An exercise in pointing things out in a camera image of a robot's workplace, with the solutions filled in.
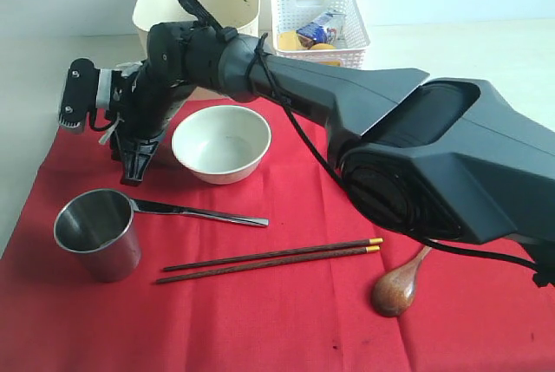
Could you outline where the yellow lemon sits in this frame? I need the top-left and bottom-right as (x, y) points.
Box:
(310, 43), (342, 67)

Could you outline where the yellow cheese wedge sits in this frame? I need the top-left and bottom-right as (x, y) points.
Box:
(277, 30), (304, 51)

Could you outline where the red tablecloth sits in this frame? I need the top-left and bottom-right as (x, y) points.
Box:
(1, 101), (554, 371)

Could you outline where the white perforated plastic basket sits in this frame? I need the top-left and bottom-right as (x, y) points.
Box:
(271, 0), (370, 69)

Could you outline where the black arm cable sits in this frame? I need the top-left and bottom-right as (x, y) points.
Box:
(175, 0), (555, 289)

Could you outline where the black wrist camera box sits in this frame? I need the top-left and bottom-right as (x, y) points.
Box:
(58, 58), (116, 134)

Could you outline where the brown wooden spoon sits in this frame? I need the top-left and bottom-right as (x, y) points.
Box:
(370, 246), (432, 317)

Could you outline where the white enamel bowl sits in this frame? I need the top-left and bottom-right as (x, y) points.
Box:
(171, 105), (272, 185)

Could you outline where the blue white milk carton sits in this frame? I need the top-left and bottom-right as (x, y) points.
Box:
(296, 10), (346, 44)

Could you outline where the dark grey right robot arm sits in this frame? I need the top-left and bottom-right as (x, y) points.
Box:
(114, 22), (554, 277)

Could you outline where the lower brown wooden chopstick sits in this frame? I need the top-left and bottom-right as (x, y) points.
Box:
(153, 245), (381, 284)

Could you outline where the stainless steel cup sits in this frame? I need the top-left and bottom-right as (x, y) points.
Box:
(53, 188), (141, 283)

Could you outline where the brown wooden chopstick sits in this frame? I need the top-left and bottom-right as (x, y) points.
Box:
(162, 238), (383, 272)
(153, 245), (381, 284)

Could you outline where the steel table knife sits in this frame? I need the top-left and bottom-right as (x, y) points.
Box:
(130, 199), (270, 227)

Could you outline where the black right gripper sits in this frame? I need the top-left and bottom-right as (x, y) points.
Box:
(109, 62), (191, 186)

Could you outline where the upper brown wooden chopstick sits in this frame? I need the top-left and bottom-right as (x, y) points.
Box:
(162, 238), (383, 272)

